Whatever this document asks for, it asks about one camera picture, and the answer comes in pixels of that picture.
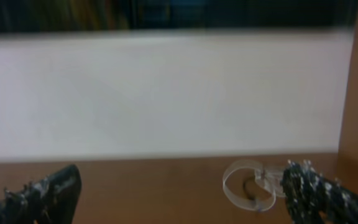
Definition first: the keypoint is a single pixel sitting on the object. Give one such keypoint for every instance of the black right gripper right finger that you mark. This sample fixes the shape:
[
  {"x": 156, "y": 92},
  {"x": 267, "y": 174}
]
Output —
[{"x": 312, "y": 198}]

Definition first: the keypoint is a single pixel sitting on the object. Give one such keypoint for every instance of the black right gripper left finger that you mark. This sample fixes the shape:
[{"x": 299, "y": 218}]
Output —
[{"x": 50, "y": 200}]

